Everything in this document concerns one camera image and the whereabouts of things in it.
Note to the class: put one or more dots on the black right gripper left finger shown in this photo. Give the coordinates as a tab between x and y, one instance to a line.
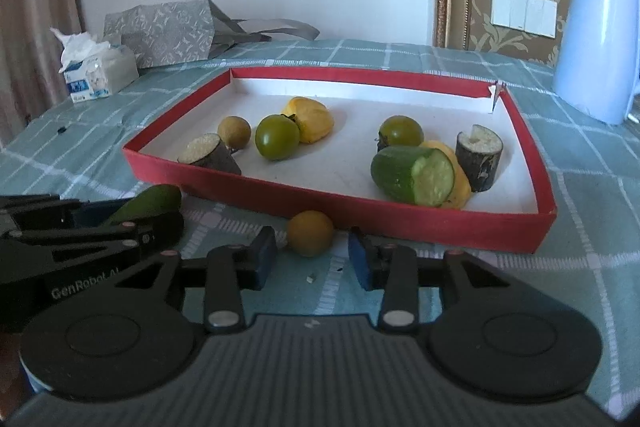
136	332

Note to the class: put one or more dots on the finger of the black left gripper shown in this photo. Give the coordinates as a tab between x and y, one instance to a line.
156	232
51	212

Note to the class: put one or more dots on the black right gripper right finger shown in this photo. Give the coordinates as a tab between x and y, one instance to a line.
484	330

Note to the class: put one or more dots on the long green cucumber piece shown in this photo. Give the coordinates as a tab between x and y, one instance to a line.
154	201

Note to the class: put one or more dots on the small brown longan fruit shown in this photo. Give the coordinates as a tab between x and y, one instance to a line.
235	132

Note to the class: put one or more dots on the green tomato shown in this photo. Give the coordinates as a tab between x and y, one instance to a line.
399	130
277	137

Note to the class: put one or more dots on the small orange round fruit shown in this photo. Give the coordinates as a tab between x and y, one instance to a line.
310	233

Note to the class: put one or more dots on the orange yellow pepper piece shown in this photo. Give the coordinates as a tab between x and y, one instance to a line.
313	119

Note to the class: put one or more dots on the green checked tablecloth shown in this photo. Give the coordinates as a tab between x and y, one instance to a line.
589	259

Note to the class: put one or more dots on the red shallow tray box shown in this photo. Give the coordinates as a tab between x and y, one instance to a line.
333	175

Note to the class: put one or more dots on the white tissue pack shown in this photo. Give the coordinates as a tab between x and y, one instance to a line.
94	69

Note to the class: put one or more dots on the grey patterned gift bag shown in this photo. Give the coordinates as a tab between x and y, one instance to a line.
193	31

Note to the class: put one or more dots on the brown patterned curtain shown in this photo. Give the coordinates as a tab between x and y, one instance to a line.
30	59

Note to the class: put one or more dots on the light blue electric kettle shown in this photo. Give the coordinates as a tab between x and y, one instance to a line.
597	71

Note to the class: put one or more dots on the white wall switch panel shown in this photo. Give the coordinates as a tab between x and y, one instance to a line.
535	17

